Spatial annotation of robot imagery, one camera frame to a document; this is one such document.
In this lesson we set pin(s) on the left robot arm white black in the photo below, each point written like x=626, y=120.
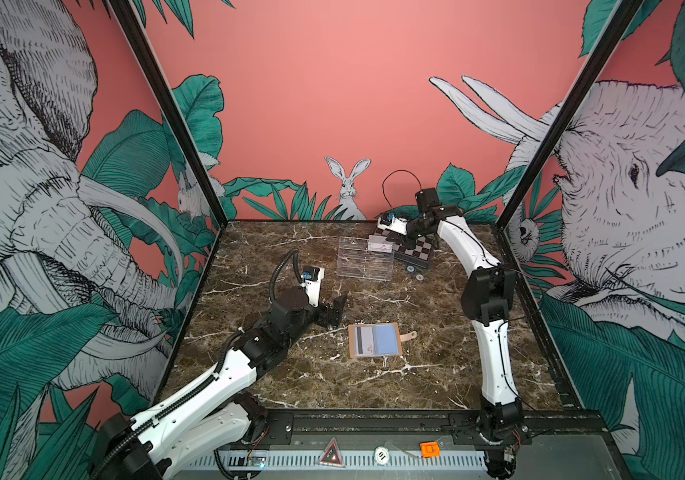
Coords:
x=215, y=409

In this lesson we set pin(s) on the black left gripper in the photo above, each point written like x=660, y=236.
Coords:
x=325, y=319

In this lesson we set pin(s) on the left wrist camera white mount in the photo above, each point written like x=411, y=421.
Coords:
x=312, y=277

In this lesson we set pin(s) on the red warning triangle sticker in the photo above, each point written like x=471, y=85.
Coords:
x=332, y=457

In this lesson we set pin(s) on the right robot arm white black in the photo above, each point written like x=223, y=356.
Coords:
x=487, y=300

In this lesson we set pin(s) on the right black frame post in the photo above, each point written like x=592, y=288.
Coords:
x=610, y=36

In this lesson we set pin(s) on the white round button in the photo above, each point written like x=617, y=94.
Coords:
x=381, y=455

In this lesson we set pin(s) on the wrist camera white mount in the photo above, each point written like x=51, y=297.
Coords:
x=312, y=277
x=390, y=222

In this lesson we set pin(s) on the left black frame post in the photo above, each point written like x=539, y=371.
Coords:
x=129, y=21

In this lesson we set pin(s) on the clear acrylic organizer box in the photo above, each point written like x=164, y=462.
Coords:
x=355, y=261

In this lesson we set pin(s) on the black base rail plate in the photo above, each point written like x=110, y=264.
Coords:
x=282, y=426

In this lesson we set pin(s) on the black frame post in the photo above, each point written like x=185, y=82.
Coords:
x=610, y=36
x=129, y=21

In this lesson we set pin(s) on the folded checkered chess board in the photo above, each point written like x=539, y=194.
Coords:
x=418, y=256

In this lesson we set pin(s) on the orange tag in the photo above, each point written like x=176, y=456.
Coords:
x=430, y=450

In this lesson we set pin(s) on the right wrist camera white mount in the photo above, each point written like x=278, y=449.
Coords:
x=390, y=222

